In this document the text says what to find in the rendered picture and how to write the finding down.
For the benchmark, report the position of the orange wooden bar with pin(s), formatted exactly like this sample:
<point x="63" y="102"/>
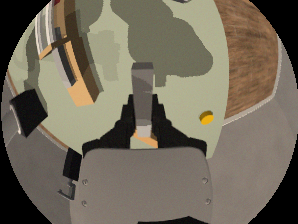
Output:
<point x="151" y="141"/>

